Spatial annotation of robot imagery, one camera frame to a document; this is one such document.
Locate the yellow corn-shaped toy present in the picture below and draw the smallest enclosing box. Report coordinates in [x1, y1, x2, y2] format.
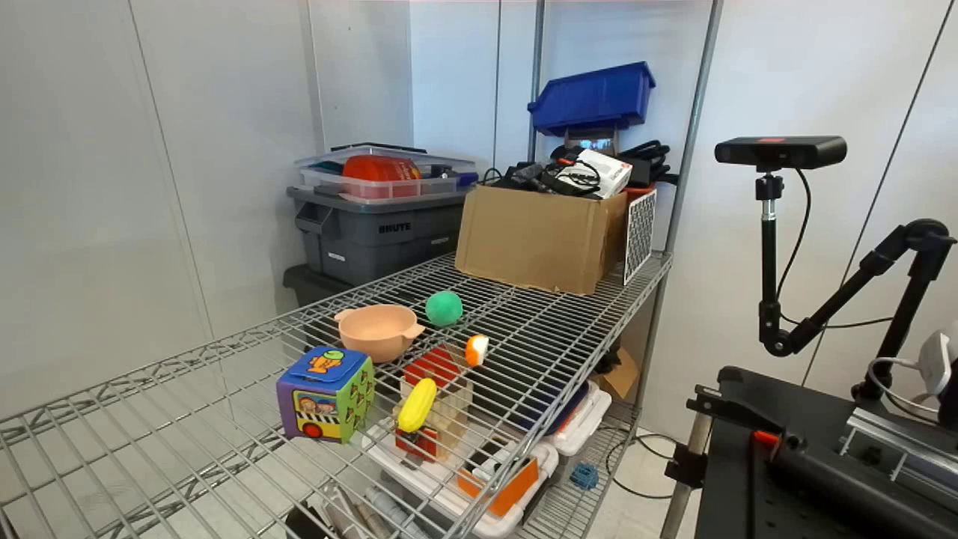
[397, 377, 440, 435]

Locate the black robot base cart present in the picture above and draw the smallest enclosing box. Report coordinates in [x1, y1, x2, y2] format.
[665, 365, 958, 539]

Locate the green ball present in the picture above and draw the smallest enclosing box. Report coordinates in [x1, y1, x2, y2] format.
[427, 292, 465, 327]

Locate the orange and white toy piece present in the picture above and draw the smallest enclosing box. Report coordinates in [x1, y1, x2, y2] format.
[465, 336, 492, 369]

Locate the cardboard box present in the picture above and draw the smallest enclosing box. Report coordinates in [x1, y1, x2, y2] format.
[455, 185, 626, 298]

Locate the red block under shelf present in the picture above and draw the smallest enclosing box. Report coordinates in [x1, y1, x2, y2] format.
[401, 347, 461, 387]

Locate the peach plastic bowl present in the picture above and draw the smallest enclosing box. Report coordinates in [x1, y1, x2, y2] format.
[337, 305, 427, 363]

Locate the grey storage tote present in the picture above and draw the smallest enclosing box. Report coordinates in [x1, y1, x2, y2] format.
[292, 188, 465, 284]

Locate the clear lidded container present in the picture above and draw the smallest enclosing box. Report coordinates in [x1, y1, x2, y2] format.
[296, 143, 480, 203]

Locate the colourful toy cube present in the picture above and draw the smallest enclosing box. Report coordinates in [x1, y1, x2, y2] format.
[277, 347, 376, 444]

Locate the blue plastic bin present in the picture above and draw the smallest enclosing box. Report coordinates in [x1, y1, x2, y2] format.
[527, 61, 656, 134]

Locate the white and orange case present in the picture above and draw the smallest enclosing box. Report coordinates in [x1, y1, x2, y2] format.
[368, 444, 560, 539]

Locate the wire shelf rack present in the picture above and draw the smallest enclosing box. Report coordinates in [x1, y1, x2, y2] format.
[0, 0, 727, 539]

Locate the black camera on stand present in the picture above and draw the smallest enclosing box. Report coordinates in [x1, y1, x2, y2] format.
[714, 134, 849, 170]

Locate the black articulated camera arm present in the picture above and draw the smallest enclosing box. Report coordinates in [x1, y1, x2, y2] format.
[756, 170, 956, 357]

